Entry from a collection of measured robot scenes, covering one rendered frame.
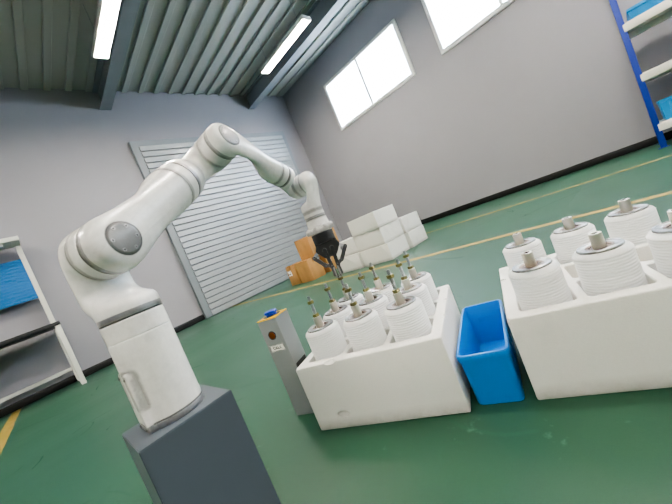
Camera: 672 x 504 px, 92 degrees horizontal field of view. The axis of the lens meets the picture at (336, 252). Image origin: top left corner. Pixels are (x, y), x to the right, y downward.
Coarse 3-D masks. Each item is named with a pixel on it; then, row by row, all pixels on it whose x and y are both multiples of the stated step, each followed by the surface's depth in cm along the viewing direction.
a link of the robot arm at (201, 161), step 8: (200, 136) 81; (200, 144) 79; (192, 152) 79; (200, 152) 80; (208, 152) 79; (176, 160) 67; (184, 160) 68; (192, 160) 76; (200, 160) 79; (208, 160) 81; (216, 160) 81; (224, 160) 82; (192, 168) 67; (200, 168) 75; (208, 168) 80; (216, 168) 83; (200, 176) 69; (208, 176) 79; (200, 184) 68; (200, 192) 70
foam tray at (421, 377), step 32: (448, 288) 101; (448, 320) 82; (352, 352) 84; (384, 352) 74; (416, 352) 71; (448, 352) 70; (320, 384) 82; (352, 384) 79; (384, 384) 76; (416, 384) 73; (448, 384) 70; (320, 416) 85; (352, 416) 81; (384, 416) 78; (416, 416) 74
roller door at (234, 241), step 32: (160, 160) 536; (288, 160) 722; (224, 192) 599; (256, 192) 645; (192, 224) 546; (224, 224) 585; (256, 224) 628; (288, 224) 679; (192, 256) 534; (224, 256) 570; (256, 256) 612; (288, 256) 660; (192, 288) 529; (224, 288) 557; (256, 288) 598
